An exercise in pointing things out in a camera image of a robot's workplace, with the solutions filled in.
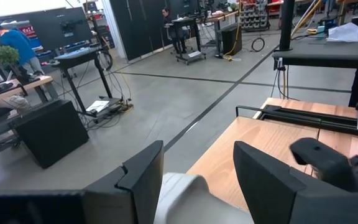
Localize black rolling desk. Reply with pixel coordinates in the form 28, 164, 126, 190
169, 17, 207, 66

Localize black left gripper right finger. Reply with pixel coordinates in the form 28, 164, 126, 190
233, 141, 358, 224

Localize black pole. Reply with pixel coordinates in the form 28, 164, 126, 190
278, 0, 296, 52

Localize dark grey side desk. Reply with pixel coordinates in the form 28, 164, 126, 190
272, 14, 358, 108

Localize wooden shelf black metal frame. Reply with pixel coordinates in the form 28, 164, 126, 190
186, 105, 323, 212

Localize white paper sheet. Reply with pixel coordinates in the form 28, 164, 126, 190
85, 100, 111, 114

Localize small green potted tree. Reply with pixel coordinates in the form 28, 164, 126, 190
0, 45, 20, 67

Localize wooden workbench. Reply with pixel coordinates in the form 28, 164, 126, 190
0, 75, 58, 108

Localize coiled black cable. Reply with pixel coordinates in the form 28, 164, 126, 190
250, 37, 266, 53

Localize person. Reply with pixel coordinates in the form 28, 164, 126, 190
0, 24, 45, 76
162, 6, 188, 55

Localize yellow cable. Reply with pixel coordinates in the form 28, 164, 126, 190
290, 0, 323, 35

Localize large black display panel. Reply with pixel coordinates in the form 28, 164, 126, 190
28, 6, 93, 50

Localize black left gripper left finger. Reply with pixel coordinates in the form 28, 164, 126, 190
0, 139, 165, 224

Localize white crumpled cloth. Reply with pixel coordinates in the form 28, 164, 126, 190
326, 22, 358, 43

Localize grey slide sandal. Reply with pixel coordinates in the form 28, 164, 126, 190
153, 172, 255, 224

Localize black cabinets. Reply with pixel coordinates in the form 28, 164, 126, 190
109, 0, 180, 62

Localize black standing desk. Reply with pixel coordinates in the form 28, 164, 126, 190
50, 46, 134, 124

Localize parts bin rack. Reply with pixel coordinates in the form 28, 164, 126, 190
239, 0, 269, 32

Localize black cube box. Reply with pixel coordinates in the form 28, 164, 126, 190
14, 98, 90, 169

